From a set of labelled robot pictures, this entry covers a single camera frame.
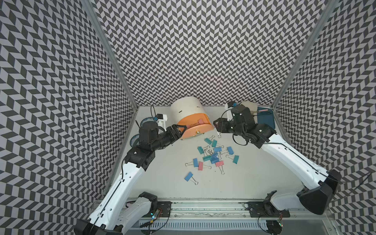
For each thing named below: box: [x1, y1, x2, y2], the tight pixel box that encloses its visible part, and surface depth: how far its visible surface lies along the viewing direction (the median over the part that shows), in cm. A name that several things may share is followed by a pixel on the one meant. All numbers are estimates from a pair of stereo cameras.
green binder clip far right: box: [232, 155, 240, 165], surface depth 92 cm
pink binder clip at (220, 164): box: [214, 160, 225, 175], surface depth 91 cm
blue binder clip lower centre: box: [210, 155, 220, 165], surface depth 92 cm
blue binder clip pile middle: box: [210, 151, 220, 163], surface depth 93 cm
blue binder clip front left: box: [184, 171, 199, 186], surface depth 86 cm
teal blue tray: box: [257, 106, 276, 129], surface depth 111 cm
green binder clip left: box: [196, 145, 205, 155], surface depth 97 cm
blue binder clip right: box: [227, 146, 235, 155], surface depth 97 cm
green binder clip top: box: [204, 135, 215, 145], surface depth 101 cm
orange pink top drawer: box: [177, 113, 215, 140], surface depth 82 cm
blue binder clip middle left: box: [185, 157, 199, 168], surface depth 91 cm
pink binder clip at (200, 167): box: [197, 161, 204, 171], surface depth 90 cm
